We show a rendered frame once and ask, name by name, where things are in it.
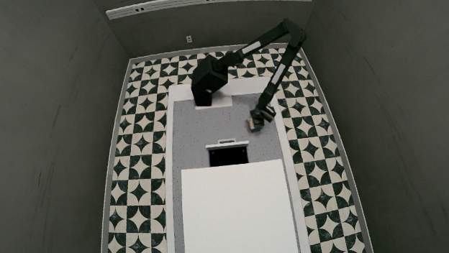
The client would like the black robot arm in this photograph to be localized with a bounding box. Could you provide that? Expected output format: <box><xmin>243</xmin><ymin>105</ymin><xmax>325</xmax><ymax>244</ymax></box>
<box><xmin>211</xmin><ymin>17</ymin><xmax>307</xmax><ymax>123</ymax></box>

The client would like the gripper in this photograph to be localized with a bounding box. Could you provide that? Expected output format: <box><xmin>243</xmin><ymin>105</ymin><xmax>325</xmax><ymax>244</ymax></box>
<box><xmin>250</xmin><ymin>109</ymin><xmax>264</xmax><ymax>128</ymax></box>

